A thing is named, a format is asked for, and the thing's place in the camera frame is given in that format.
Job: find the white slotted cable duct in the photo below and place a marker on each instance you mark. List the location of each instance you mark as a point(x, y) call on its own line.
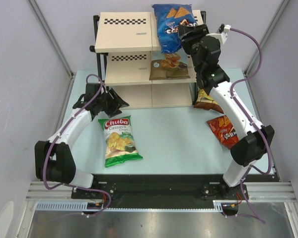
point(69, 206)

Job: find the light blue brown chips bag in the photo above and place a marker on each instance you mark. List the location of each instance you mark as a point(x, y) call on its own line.
point(168, 66)

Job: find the beige three-tier black-framed shelf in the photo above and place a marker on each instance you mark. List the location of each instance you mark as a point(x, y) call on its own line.
point(124, 45)

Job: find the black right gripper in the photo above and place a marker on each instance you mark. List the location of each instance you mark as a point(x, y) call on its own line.
point(186, 33)

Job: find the brown Chuba chips bag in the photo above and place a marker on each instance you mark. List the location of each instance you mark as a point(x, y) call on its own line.
point(206, 102)

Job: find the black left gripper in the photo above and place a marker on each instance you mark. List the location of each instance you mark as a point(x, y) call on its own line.
point(116, 100)

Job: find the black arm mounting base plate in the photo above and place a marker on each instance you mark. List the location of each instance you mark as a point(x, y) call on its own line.
point(171, 191)

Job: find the green Chuba cassava chips bag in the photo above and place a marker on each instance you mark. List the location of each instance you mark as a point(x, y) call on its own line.
point(120, 143)

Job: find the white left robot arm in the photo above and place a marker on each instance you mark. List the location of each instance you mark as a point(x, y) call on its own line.
point(53, 157)

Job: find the blue Doritos bag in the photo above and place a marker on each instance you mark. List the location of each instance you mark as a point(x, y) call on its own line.
point(168, 18)

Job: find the aluminium frame rail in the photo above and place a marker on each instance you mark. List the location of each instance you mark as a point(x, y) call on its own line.
point(38, 192)

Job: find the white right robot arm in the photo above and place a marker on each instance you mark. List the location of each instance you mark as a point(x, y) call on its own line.
point(255, 138)

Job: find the red Doritos bag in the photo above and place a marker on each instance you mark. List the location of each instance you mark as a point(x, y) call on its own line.
point(224, 131)

